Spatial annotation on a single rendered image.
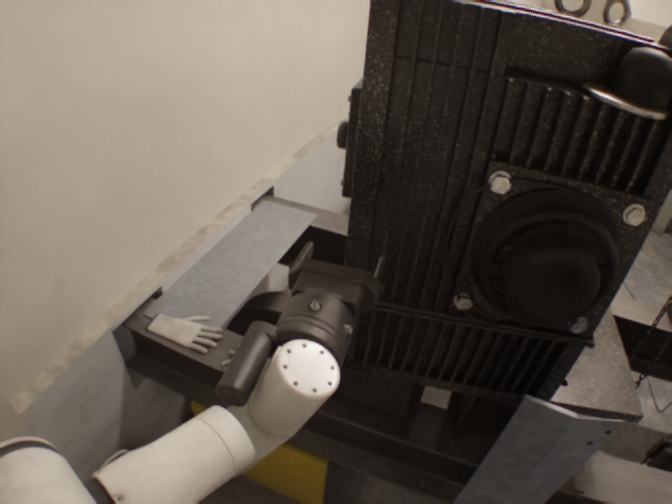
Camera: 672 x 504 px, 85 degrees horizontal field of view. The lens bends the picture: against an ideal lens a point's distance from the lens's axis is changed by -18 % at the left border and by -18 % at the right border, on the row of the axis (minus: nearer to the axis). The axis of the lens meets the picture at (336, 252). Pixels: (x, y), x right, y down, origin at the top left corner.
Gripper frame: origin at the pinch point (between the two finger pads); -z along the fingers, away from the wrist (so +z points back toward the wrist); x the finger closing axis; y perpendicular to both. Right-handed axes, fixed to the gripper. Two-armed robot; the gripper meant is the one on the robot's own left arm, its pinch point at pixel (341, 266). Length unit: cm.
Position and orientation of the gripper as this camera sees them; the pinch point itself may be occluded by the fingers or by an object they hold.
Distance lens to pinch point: 62.2
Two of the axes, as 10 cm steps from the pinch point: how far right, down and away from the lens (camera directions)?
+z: -2.5, 5.6, -7.9
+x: -9.7, -2.0, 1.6
